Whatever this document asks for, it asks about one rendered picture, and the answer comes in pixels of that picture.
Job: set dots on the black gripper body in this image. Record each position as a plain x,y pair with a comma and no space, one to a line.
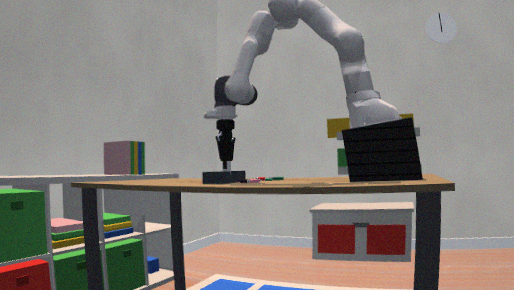
225,126

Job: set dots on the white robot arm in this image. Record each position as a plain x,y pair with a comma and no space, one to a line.
365,107

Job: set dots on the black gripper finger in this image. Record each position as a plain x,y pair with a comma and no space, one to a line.
223,150
230,149

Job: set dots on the dark grey rack of bins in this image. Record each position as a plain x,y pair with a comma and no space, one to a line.
224,177

